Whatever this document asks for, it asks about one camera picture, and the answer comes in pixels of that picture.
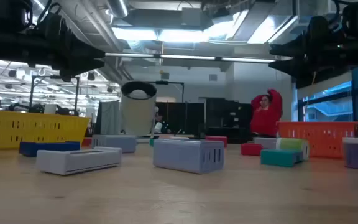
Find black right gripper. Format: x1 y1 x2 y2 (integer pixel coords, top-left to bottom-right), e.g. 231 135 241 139
268 15 358 77

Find white cylinder holder black rim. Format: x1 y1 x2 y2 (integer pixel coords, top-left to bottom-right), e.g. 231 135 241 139
119 80 158 138

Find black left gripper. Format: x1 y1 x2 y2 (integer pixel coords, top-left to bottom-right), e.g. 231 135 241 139
0 14 105 82

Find white flat slotted box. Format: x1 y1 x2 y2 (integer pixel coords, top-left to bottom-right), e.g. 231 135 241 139
35 146 122 176

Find black camera stand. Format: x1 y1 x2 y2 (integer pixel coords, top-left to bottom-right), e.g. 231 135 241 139
144 80 185 103

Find bright ceiling light panel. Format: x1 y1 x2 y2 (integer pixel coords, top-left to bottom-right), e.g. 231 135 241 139
112 27 229 44

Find grey curtain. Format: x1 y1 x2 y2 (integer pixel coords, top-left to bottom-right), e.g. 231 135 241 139
95 100 121 136

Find blue flat box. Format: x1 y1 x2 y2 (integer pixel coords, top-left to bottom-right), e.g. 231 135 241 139
19 141 81 157

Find person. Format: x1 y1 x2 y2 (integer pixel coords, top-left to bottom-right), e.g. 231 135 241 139
249 88 284 138
153 113 171 135

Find black partition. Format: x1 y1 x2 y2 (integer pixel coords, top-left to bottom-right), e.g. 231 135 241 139
155 96 205 138

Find grey ceiling unit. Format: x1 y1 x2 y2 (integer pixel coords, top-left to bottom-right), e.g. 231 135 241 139
181 7 203 27

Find green white rounded box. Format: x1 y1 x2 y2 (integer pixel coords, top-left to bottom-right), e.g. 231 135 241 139
275 137 310 161

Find long suspended linear light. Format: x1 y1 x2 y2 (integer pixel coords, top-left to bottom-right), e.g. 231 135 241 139
104 52 276 64

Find black cabinet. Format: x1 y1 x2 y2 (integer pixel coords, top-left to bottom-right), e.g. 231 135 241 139
205 97 254 144

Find yellow plastic basket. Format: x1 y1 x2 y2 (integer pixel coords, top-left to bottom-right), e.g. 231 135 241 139
0 109 92 150

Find white ball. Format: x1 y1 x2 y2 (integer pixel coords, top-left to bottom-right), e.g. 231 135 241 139
128 89 151 100

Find orange plastic basket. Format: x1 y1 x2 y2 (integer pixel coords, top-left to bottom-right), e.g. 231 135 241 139
277 121 358 160

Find black station frame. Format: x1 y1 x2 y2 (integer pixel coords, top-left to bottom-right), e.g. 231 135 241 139
29 74 80 116

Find grey slotted box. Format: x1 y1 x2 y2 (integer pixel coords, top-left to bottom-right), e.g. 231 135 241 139
91 134 138 154

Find red square block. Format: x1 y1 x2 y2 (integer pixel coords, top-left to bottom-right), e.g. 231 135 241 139
204 135 229 148

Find lavender slotted adapter box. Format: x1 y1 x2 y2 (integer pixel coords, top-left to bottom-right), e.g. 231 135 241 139
152 138 225 175

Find silver ceiling duct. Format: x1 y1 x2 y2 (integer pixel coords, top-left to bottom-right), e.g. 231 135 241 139
106 0 129 19

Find teal block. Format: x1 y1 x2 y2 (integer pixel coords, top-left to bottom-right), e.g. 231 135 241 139
260 149 305 168

